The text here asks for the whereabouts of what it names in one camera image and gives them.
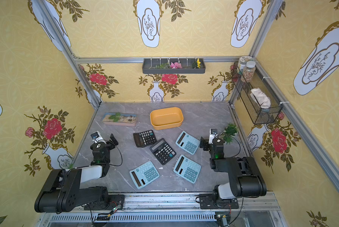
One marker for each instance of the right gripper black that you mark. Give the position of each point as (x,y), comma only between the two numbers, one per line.
(206,143)

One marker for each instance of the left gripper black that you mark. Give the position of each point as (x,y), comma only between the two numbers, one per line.
(108,143)

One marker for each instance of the light blue calculator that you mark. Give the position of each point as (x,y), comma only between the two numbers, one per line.
(187,169)
(188,143)
(144,175)

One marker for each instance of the small black calculator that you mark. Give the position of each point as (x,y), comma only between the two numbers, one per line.
(144,139)

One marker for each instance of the large black calculator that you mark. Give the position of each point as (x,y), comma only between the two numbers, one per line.
(163,151)

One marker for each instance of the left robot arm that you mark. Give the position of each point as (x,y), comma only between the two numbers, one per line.
(62,190)

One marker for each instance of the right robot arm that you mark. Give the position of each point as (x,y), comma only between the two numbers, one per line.
(245,179)

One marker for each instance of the yellow storage box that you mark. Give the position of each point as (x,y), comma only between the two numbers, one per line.
(166,118)

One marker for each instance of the pink tray with plants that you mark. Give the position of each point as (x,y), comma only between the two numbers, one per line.
(120,119)

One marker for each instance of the small potted green plant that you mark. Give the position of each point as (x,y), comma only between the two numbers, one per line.
(229,133)

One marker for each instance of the white crumpled cloth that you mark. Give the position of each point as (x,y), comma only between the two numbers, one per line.
(260,98)

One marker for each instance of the small circuit board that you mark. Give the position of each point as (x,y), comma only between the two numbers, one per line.
(103,217)

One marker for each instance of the glass jar with nuts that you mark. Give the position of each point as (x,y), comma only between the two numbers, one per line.
(248,71)

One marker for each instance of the yellow artificial flower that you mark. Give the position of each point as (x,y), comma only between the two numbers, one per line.
(198,63)

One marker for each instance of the glass jar patterned lid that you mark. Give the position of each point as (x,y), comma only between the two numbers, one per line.
(242,62)

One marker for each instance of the pink artificial flower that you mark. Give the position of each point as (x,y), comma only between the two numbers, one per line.
(176,65)

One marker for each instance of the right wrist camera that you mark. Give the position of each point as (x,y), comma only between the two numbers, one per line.
(213,134)

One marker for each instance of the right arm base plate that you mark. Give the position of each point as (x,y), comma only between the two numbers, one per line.
(210,202)

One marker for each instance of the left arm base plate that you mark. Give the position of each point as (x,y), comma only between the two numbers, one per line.
(106,203)

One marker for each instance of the black wire wall basket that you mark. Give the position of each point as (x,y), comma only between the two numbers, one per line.
(257,115)

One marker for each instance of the grey wall shelf tray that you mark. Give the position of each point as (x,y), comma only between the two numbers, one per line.
(162,66)

